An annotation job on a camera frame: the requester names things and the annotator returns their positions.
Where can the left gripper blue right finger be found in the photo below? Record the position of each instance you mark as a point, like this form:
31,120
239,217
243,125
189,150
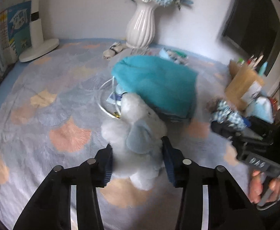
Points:
173,161

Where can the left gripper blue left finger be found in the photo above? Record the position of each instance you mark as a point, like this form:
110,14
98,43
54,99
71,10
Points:
104,158

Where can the blue white patterned scrunchie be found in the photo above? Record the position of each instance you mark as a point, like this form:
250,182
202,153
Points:
223,112

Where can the teal cloth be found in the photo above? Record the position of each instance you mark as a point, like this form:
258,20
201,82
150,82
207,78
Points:
167,87

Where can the clear plastic storage container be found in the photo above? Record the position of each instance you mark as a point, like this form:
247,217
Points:
109,98

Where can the bamboo pen holder with label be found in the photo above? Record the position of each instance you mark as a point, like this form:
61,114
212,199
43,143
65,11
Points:
244,86

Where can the blue floral table mat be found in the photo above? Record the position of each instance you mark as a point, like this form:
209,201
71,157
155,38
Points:
49,116

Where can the green round hair accessory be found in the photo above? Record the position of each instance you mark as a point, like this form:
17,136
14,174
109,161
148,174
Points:
179,54

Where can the black monitor screen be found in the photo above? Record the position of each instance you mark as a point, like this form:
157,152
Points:
253,26

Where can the white ribbed ceramic vase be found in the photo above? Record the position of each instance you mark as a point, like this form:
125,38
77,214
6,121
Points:
140,30

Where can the white desk lamp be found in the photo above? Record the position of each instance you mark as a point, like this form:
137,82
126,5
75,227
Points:
40,46

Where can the stack of children's books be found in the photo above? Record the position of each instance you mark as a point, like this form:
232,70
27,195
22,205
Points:
15,18

